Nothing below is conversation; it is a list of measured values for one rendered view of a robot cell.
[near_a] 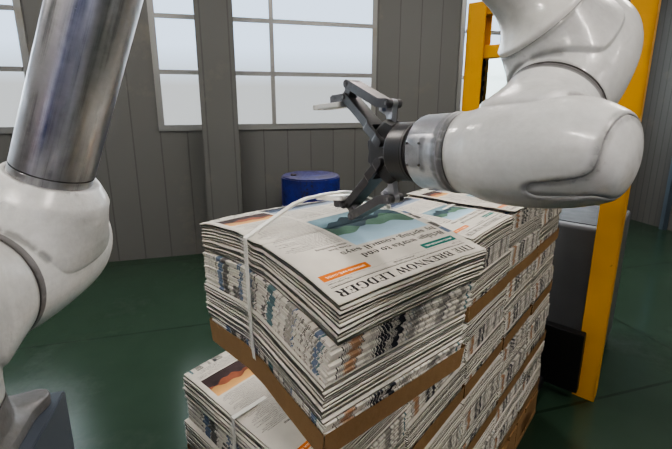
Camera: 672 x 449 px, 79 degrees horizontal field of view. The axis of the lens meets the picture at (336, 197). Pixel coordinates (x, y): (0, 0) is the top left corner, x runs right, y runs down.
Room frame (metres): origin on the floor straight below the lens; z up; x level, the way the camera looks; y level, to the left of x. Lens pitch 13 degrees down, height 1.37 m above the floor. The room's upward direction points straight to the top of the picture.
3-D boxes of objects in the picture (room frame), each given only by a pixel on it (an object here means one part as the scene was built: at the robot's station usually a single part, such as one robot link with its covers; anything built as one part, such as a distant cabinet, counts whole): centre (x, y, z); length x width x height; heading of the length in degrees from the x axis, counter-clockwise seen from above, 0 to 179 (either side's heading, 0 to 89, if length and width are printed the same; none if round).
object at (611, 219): (1.71, -1.21, 0.93); 0.09 x 0.09 x 1.85; 49
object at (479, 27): (2.15, -0.71, 0.93); 0.09 x 0.09 x 1.85; 49
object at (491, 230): (1.16, -0.28, 0.95); 0.38 x 0.29 x 0.23; 49
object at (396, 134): (0.53, -0.08, 1.31); 0.09 x 0.07 x 0.08; 38
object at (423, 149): (0.47, -0.13, 1.32); 0.09 x 0.06 x 0.09; 128
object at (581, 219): (2.21, -1.20, 0.40); 0.70 x 0.55 x 0.80; 49
